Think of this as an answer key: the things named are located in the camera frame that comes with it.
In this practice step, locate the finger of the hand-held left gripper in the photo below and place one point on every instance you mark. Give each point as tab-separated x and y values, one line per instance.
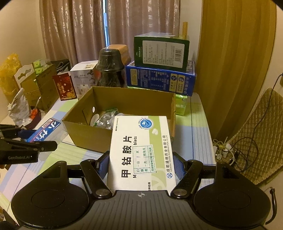
24	134
44	146

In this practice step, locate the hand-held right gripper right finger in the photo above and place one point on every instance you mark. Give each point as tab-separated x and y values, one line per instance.
178	169

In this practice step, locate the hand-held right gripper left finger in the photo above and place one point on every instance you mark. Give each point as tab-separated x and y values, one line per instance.
103	167

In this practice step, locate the blue label plastic pack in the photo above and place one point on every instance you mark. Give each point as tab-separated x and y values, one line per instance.
46	131

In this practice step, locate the cardboard box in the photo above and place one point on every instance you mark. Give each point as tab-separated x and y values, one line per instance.
88	137

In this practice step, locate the white medicine box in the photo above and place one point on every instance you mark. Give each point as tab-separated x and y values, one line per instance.
141	154

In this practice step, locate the silver foil bag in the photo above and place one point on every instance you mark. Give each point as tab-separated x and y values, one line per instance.
106	120

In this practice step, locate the white plastic spoon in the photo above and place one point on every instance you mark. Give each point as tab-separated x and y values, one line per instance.
94	119

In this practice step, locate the checked cloth desktop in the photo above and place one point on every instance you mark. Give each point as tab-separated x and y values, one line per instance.
194	137

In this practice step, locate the dark pot with orange item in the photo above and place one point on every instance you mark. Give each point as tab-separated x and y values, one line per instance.
35	114

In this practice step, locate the white foil bag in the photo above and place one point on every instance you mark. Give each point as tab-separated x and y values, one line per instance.
20	108

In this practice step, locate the brown cardboard carton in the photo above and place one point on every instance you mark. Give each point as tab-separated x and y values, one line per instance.
44	90

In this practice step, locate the white power strip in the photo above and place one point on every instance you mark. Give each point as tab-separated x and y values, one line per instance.
223	149

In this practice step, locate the red gift bag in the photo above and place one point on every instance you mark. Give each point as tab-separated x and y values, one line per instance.
65	87

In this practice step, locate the yellow plastic bag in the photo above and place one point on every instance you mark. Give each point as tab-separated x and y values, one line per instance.
7	73

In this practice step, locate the light green packet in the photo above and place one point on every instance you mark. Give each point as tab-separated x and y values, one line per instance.
183	105

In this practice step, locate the green tissue packs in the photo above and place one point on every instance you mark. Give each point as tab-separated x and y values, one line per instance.
41	65

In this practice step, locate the white appliance box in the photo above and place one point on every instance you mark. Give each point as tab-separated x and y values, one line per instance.
83	81

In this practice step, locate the dark gift bag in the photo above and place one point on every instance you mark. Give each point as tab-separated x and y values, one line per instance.
62	65

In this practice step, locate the padded quilted chair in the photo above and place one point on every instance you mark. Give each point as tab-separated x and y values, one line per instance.
263	137

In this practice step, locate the large blue box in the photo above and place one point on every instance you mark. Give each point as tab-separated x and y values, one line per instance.
159	80

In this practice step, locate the black stacked bowls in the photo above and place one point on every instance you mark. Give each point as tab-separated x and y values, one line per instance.
109	68

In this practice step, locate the steel kettle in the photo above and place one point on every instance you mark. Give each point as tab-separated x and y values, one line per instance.
273	205

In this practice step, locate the pink curtain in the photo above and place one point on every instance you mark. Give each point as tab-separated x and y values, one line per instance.
73	31
150	17

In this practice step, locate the brown wooden box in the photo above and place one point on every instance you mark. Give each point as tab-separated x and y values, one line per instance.
123	52

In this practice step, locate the dark green box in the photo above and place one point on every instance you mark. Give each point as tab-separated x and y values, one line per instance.
161	52

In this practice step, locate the wooden slat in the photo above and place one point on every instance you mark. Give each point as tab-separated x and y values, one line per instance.
185	28

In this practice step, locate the wall socket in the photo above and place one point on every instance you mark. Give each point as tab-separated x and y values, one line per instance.
281	80

